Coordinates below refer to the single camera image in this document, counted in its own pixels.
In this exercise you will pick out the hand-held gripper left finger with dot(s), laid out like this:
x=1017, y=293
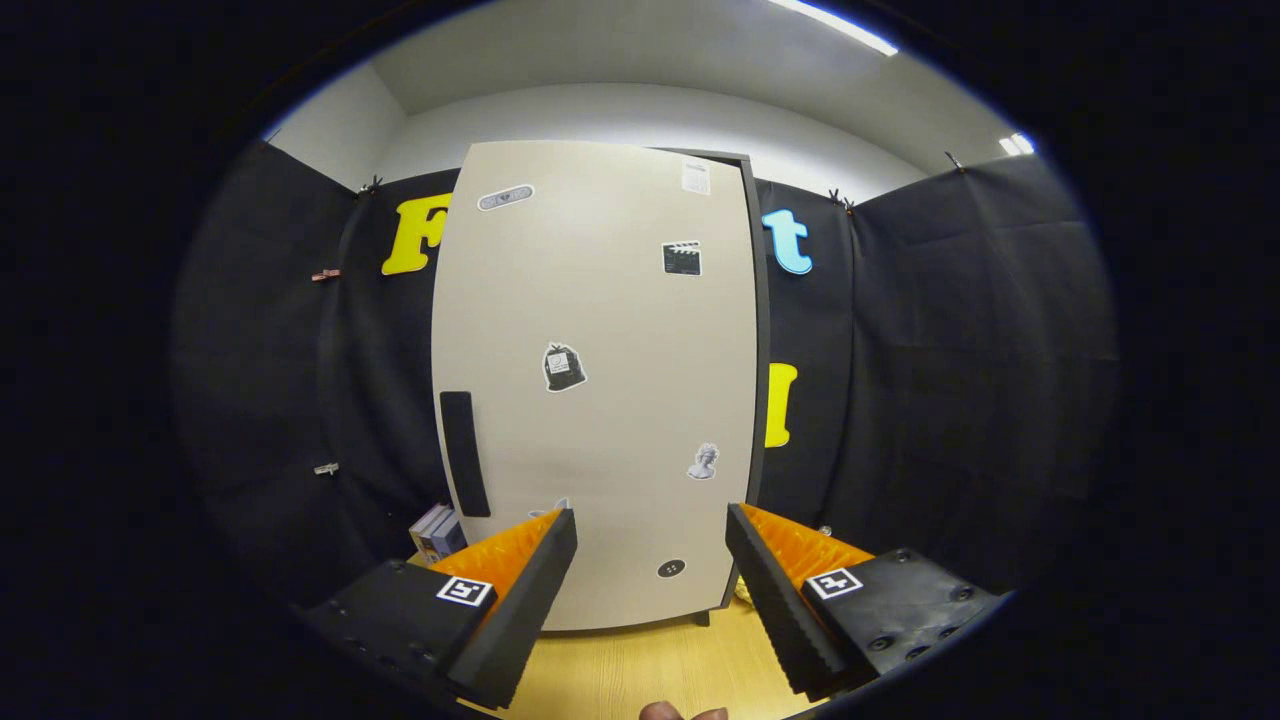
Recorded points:
x=525, y=610

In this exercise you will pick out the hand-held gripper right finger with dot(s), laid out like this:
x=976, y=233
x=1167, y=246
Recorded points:
x=775, y=610

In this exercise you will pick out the beige shoe cabinet door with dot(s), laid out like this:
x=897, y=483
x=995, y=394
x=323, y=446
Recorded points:
x=620, y=350

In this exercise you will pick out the grey shoe cabinet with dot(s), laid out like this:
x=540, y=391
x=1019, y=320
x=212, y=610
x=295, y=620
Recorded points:
x=764, y=320

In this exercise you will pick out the white book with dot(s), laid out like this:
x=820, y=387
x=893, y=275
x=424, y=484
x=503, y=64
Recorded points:
x=425, y=530

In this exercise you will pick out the black backdrop cloth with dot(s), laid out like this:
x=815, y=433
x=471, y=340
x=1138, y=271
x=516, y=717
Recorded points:
x=950, y=350

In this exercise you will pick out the black clip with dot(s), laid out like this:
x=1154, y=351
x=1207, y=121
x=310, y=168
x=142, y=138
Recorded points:
x=841, y=200
x=372, y=185
x=956, y=161

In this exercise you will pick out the small ceiling light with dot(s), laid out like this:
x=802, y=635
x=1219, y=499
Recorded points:
x=1017, y=144

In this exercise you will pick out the long ceiling light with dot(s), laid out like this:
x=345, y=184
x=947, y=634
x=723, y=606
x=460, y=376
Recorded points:
x=840, y=25

